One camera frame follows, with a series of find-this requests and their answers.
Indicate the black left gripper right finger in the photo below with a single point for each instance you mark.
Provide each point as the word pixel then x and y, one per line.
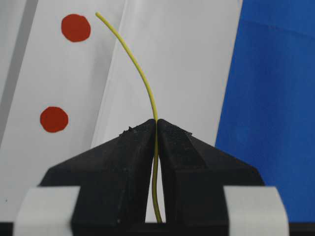
pixel 208 192

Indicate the white paper sheet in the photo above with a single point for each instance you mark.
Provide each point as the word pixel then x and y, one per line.
pixel 184 47

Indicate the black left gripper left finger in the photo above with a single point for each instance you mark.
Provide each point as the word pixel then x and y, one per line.
pixel 100 192

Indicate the red dot mark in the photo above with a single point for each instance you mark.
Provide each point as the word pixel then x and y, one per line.
pixel 53 119
pixel 75 28

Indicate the blue table mat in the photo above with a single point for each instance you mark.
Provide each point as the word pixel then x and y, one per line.
pixel 268 113

